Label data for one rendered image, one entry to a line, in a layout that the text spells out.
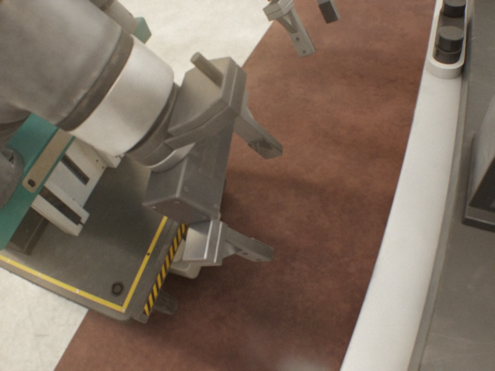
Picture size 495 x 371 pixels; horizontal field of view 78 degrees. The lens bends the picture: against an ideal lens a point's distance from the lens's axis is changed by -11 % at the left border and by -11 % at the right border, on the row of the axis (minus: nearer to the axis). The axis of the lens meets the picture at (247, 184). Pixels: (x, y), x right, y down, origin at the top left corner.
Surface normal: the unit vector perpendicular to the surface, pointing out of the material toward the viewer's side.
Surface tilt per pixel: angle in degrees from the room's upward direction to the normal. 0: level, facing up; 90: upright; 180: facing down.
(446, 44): 90
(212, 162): 66
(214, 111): 87
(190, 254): 24
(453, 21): 0
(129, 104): 74
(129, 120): 79
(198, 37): 0
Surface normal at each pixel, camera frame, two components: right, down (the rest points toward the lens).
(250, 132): -0.12, 0.89
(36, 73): 0.32, 0.65
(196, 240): -0.60, -0.42
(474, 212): -0.22, -0.55
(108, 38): 0.80, -0.25
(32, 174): 0.93, 0.14
